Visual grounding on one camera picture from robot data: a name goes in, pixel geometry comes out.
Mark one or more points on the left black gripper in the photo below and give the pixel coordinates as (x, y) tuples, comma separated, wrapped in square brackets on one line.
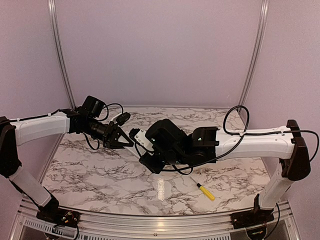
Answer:
[(120, 144)]

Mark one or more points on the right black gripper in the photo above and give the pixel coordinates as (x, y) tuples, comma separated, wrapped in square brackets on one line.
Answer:
[(155, 167)]

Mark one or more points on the white remote control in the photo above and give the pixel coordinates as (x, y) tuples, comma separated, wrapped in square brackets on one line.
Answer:
[(130, 149)]

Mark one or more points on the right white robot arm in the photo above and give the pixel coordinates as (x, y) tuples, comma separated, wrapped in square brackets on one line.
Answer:
[(285, 143)]

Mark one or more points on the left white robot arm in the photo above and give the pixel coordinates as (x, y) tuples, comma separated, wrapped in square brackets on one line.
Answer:
[(16, 132)]

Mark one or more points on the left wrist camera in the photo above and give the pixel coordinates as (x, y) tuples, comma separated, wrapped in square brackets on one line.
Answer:
[(123, 118)]

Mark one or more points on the yellow handled screwdriver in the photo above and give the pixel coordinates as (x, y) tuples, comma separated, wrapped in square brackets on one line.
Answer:
[(206, 192)]

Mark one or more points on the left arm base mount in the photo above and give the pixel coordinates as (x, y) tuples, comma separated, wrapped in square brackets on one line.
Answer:
[(60, 217)]

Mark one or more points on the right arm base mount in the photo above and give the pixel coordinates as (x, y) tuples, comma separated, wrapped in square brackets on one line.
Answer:
[(251, 218)]

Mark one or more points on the front aluminium rail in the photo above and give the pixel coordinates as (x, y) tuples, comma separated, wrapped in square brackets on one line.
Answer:
[(108, 226)]

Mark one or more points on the left aluminium frame post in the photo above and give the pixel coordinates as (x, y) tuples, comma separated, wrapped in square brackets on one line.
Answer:
[(59, 52)]

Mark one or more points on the aluminium frame post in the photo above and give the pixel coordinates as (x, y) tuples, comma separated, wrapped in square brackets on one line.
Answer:
[(59, 52), (258, 43)]

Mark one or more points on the right aluminium frame post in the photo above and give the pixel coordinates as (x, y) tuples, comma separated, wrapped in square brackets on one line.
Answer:
[(258, 43)]

